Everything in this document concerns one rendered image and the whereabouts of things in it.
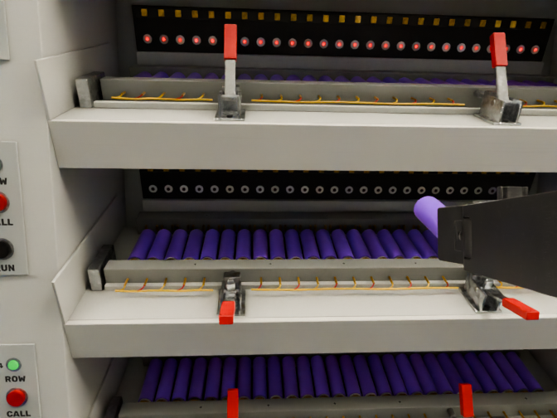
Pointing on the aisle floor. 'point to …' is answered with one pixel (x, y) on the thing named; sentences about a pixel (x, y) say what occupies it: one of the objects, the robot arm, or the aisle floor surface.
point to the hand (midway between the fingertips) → (502, 235)
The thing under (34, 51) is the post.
